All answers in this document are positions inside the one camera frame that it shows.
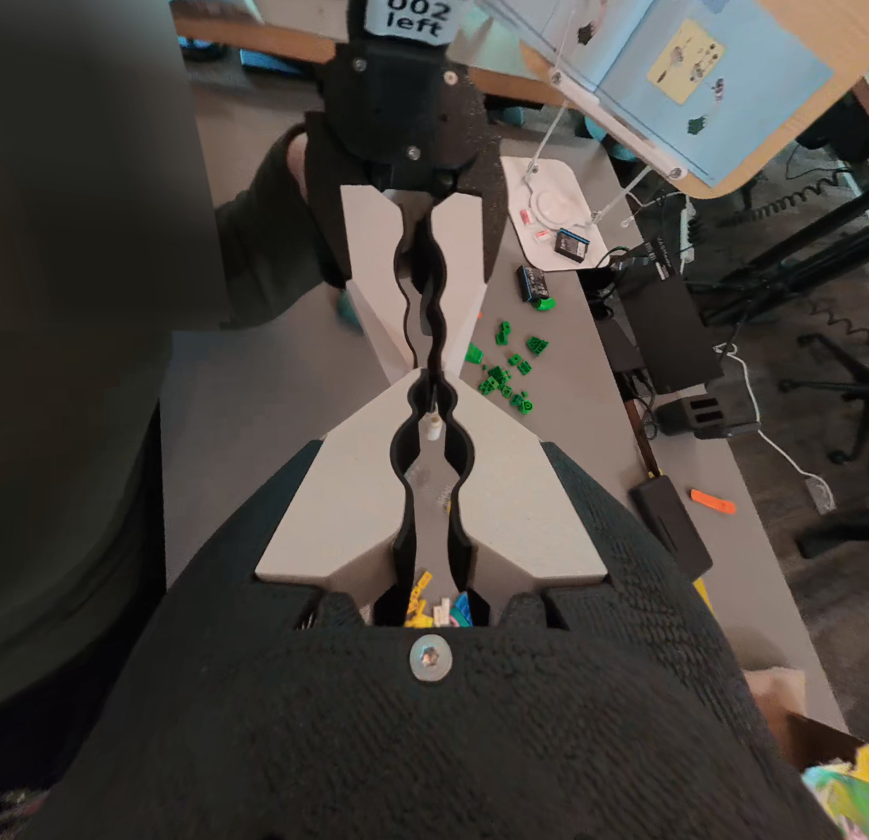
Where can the black chair base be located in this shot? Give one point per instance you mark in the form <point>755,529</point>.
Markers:
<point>832,348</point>

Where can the clear acrylic book stand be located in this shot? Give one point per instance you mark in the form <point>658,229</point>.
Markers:
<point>614,130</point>

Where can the beige wooden stand board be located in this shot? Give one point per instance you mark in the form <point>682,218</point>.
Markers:
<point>815,12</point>

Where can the black blue battery box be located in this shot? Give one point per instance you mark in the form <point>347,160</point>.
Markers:
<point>571,244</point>
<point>533,282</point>

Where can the pile of colourful toy bricks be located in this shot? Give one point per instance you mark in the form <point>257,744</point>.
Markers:
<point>417,612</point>

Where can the wooden table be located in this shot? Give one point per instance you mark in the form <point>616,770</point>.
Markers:
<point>271,42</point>

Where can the pile of green toy bricks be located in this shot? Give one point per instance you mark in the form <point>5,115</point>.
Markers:
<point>494,378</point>

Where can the blue instruction booklet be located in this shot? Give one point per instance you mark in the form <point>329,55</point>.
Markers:
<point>645,12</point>

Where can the white round disc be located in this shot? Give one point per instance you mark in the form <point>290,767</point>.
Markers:
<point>560,205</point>

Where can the white box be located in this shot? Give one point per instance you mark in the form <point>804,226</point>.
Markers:
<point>299,5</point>

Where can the green curved toy piece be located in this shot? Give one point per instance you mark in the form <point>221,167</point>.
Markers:
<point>543,304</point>

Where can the yellow toy set box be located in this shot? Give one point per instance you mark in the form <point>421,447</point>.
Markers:
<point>838,792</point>

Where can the small white toy pin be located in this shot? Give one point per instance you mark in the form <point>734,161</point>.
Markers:
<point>433,427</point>

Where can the white flat tray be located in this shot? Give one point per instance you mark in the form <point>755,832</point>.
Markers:
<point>514,195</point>

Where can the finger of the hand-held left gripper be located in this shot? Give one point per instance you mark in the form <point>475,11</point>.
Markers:
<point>370,256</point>
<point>465,256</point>

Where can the cardboard box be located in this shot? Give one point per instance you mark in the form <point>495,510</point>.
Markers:
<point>821,738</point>

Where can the black tripod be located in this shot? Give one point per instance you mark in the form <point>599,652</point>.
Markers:
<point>801,249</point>

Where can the black flat box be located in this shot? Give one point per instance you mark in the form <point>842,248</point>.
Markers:
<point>669,331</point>

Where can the person's left forearm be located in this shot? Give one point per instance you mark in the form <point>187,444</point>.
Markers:
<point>271,242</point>

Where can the white power strip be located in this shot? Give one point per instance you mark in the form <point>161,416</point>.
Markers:
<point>687,229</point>

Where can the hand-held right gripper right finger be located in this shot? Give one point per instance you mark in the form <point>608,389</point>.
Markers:
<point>523,507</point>

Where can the orange brick separator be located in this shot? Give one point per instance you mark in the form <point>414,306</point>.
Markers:
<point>713,502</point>

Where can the grey desk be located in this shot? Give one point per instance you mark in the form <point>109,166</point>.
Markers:
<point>271,385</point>

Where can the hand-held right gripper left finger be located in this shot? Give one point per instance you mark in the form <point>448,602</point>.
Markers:
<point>339,507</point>

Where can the black power strip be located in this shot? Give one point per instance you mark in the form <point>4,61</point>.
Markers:
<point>669,521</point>

